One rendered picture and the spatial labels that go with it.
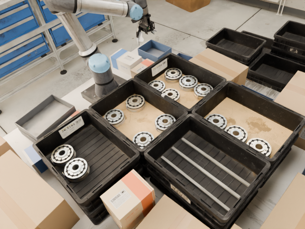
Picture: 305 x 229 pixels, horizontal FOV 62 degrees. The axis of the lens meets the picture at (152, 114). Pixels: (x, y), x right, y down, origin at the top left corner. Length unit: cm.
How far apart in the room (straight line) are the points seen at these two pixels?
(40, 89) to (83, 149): 196
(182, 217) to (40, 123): 97
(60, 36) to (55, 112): 162
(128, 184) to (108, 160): 23
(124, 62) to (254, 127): 93
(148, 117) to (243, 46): 137
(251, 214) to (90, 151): 75
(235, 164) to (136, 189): 44
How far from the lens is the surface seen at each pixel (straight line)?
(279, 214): 106
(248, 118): 132
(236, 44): 246
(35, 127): 158
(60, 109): 161
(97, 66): 147
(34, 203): 111
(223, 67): 155
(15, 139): 166
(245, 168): 115
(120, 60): 179
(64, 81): 312
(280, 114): 130
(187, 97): 140
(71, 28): 152
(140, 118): 131
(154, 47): 201
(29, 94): 315
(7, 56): 292
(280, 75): 236
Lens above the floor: 179
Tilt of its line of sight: 47 degrees down
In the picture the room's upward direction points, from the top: 8 degrees counter-clockwise
